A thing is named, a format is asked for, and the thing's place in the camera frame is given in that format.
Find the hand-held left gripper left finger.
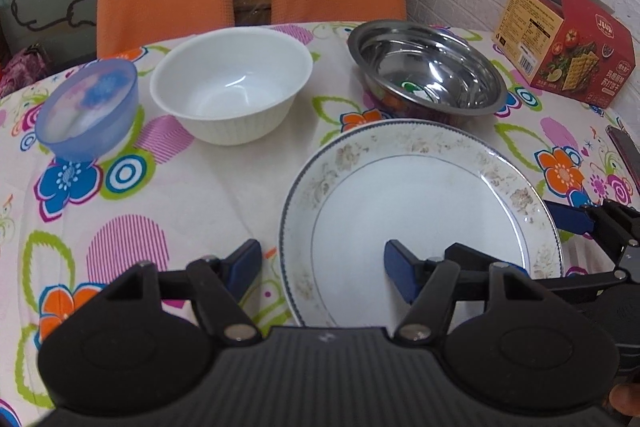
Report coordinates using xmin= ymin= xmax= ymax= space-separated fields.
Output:
xmin=117 ymin=239 xmax=263 ymax=344

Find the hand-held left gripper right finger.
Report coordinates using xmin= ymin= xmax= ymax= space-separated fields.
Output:
xmin=384 ymin=239 xmax=531 ymax=343

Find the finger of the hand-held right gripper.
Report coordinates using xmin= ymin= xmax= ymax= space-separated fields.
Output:
xmin=544 ymin=198 xmax=640 ymax=249
xmin=444 ymin=243 xmax=623 ymax=295

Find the white floral rim plate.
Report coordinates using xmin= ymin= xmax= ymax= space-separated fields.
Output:
xmin=278 ymin=119 xmax=563 ymax=328

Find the white ribbed bowl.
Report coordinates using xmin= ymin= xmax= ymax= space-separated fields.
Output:
xmin=150 ymin=27 xmax=314 ymax=146

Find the stainless steel bowl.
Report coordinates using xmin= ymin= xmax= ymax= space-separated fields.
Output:
xmin=347 ymin=20 xmax=507 ymax=128

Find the blue translucent plastic bowl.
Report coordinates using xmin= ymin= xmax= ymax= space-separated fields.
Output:
xmin=36 ymin=59 xmax=139 ymax=160

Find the smartphone in clear case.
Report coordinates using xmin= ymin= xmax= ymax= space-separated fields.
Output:
xmin=606 ymin=124 xmax=640 ymax=198

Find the floral printed tablecloth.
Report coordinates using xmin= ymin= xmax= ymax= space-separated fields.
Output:
xmin=0 ymin=21 xmax=640 ymax=427

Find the red cracker box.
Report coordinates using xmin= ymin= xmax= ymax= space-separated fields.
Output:
xmin=495 ymin=0 xmax=631 ymax=109

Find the purple floral cloth bundle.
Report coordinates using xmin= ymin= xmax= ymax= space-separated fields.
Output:
xmin=0 ymin=48 xmax=51 ymax=98

